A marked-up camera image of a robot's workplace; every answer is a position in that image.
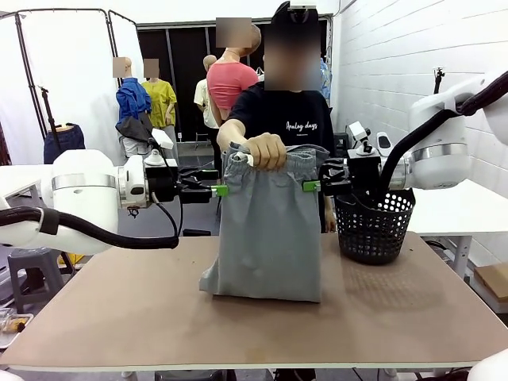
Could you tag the narrow white backdrop screen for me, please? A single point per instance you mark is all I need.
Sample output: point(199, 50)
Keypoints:
point(125, 51)

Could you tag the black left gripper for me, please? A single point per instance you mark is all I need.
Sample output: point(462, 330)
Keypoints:
point(164, 184)

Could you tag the white head-mounted camera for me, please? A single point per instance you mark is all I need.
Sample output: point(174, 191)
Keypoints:
point(302, 10)

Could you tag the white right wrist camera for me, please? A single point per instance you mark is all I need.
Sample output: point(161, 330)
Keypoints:
point(357, 133)

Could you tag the white tray with food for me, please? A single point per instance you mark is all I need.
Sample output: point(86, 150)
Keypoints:
point(12, 327)

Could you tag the brown cardboard box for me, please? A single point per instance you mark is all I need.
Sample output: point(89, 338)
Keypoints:
point(494, 283)

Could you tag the person's right forearm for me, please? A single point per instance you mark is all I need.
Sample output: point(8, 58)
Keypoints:
point(232, 133)

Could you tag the black cap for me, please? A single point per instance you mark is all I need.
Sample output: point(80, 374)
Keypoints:
point(279, 16)

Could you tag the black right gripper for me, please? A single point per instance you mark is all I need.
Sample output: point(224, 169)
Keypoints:
point(366, 176)

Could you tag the black perforated plastic basket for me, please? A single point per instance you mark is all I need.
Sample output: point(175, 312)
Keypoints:
point(373, 238)

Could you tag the person's left forearm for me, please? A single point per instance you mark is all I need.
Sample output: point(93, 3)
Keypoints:
point(329, 214)

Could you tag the small white side table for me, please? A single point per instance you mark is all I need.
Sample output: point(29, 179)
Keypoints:
point(20, 186)

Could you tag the mannequin in blue shirt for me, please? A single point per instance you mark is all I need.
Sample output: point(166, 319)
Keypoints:
point(133, 103)

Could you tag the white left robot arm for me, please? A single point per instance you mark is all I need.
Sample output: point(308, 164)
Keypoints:
point(79, 190)

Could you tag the mannequin in pink top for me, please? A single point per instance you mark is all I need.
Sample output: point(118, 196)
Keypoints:
point(228, 85)

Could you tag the person's right hand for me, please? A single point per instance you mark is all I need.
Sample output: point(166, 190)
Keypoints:
point(268, 152)

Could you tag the wide white backdrop screen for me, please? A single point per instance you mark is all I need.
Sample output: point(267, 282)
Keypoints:
point(67, 59)

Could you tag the black tripod with white head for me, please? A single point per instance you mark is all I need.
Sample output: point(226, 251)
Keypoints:
point(438, 81)

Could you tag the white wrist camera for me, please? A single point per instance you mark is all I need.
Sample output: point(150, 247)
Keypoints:
point(162, 139)
point(357, 133)

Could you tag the grey training pants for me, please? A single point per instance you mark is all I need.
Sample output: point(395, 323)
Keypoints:
point(270, 238)

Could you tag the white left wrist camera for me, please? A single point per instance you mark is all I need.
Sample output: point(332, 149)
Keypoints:
point(162, 139)

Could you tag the grey plastic stool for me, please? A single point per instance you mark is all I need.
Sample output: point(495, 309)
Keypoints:
point(28, 278)

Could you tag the small black flat object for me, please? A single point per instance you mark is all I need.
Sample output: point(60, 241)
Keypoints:
point(196, 232)

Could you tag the yellow plastic crate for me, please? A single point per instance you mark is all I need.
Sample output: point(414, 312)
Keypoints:
point(71, 260)

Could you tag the black plastic stool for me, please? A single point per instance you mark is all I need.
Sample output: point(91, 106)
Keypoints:
point(341, 141)

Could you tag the black curtain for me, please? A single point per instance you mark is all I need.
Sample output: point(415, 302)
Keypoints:
point(178, 79)

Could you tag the mannequin in yellow shirt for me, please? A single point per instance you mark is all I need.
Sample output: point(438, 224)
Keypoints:
point(160, 103)

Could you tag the black tripod stand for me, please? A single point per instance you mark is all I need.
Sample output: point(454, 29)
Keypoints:
point(49, 115)

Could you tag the person in black t-shirt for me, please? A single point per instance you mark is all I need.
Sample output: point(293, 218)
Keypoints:
point(301, 111)

